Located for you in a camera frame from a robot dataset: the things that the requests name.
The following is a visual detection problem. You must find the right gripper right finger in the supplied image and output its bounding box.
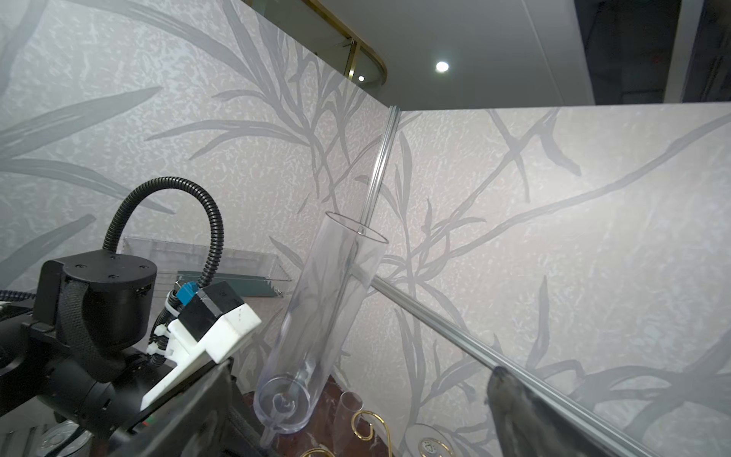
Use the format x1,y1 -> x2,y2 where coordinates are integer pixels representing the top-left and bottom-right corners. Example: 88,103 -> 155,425
485,367 -> 594,456

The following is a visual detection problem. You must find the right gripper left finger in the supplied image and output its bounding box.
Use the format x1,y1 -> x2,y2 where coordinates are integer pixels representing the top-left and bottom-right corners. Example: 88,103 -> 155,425
110,360 -> 232,456

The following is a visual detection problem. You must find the clear wine glass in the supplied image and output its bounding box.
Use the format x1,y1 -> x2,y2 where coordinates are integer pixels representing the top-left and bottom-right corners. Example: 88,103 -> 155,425
405,424 -> 456,457
331,391 -> 363,456
253,211 -> 388,449

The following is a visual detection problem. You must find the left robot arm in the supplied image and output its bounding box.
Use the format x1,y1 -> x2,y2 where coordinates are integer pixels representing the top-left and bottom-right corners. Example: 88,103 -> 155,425
1,176 -> 224,439

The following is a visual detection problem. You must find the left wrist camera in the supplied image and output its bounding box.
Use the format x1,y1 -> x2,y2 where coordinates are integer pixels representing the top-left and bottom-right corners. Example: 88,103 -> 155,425
140,282 -> 262,411

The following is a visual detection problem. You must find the gold wire wine glass rack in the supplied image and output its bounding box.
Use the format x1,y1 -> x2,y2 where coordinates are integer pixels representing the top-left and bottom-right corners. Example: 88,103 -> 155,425
299,407 -> 395,457

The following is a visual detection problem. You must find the clear acrylic wall shelf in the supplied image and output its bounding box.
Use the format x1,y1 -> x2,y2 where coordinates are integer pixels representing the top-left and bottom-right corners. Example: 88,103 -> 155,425
121,235 -> 292,299

